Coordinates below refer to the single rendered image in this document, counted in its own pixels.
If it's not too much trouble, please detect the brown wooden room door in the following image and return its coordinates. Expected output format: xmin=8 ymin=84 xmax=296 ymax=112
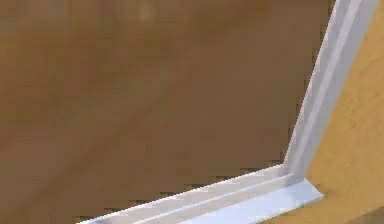
xmin=0 ymin=0 xmax=336 ymax=224

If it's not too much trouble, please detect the white door frame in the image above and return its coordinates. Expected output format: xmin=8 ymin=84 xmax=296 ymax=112
xmin=77 ymin=0 xmax=381 ymax=224

